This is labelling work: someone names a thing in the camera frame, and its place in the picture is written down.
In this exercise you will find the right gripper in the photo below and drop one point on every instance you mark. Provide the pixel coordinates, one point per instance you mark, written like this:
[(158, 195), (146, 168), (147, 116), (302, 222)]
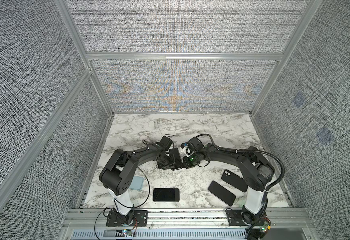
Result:
[(187, 165)]

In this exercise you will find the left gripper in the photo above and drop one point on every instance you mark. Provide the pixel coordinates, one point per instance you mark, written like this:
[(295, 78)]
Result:
[(171, 163)]

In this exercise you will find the black phone case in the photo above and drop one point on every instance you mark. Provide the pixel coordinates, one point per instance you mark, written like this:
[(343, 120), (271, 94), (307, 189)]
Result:
[(234, 180), (175, 158)]

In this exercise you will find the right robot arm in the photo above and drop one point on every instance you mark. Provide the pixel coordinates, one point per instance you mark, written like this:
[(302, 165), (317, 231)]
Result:
[(256, 171)]

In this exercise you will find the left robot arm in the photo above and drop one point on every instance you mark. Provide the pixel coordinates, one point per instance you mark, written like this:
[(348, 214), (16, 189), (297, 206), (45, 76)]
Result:
[(119, 171)]

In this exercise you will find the light blue phone case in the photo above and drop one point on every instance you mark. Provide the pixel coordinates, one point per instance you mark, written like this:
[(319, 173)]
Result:
[(137, 183)]

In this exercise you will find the black smartphone front centre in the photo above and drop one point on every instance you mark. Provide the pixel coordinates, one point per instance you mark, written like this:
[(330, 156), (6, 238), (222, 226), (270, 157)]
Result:
[(166, 195)]

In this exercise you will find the black smartphone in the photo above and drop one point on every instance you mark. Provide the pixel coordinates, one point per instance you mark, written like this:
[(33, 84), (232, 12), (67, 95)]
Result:
[(222, 193), (166, 195)]

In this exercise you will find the black smartphone front right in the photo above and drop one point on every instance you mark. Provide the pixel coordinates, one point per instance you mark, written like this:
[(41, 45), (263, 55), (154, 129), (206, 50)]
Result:
[(222, 193)]

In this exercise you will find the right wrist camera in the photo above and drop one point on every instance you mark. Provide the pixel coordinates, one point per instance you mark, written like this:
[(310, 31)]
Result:
[(193, 144)]

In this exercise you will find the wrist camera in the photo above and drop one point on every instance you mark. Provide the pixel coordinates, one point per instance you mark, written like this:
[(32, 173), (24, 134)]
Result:
[(166, 143), (193, 144)]

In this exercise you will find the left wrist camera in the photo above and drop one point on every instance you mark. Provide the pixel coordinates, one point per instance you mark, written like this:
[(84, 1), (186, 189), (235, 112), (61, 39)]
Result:
[(166, 143)]

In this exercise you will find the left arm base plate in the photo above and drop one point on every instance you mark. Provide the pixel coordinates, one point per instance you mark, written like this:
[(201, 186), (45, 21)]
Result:
[(137, 217)]

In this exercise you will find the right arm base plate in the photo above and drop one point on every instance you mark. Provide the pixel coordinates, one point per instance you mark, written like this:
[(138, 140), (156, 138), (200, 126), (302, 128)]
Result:
[(235, 216)]

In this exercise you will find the aluminium front rail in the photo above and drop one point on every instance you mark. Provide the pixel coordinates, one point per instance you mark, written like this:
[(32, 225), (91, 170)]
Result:
[(188, 224)]

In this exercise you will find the aluminium frame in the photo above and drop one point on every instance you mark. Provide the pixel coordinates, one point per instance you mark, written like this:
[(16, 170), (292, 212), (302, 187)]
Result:
[(81, 79)]

